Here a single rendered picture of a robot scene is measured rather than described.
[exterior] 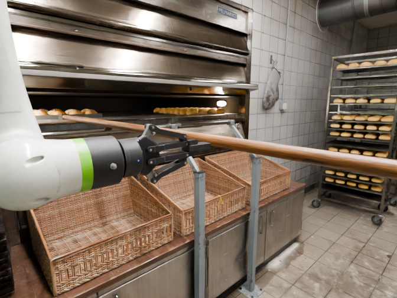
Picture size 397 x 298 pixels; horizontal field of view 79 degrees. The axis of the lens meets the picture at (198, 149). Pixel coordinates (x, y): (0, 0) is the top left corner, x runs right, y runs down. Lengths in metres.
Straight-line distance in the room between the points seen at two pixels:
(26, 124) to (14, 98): 0.05
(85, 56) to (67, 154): 1.14
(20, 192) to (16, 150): 0.06
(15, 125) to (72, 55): 1.02
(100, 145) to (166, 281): 1.03
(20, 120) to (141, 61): 1.22
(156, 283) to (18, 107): 1.03
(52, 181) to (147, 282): 0.96
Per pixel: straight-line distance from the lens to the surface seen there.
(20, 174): 0.40
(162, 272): 1.32
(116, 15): 1.64
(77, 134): 1.10
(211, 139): 0.63
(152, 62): 1.70
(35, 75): 1.31
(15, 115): 0.52
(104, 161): 0.43
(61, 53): 1.49
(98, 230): 1.52
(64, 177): 0.41
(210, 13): 2.14
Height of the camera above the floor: 1.28
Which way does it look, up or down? 11 degrees down
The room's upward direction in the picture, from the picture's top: straight up
